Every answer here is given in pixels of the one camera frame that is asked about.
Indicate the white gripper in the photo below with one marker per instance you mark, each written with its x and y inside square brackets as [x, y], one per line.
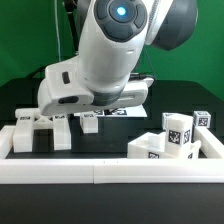
[61, 93]

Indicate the white chair seat part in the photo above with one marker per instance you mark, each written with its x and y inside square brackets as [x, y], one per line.
[152, 146]

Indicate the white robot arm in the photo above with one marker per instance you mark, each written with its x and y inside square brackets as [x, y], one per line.
[112, 36]

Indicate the white chair back part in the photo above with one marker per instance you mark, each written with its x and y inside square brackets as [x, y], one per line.
[34, 130]

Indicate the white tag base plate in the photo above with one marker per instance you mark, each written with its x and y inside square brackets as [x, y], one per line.
[137, 111]

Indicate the white U-shaped fence frame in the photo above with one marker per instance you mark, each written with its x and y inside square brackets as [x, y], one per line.
[102, 171]

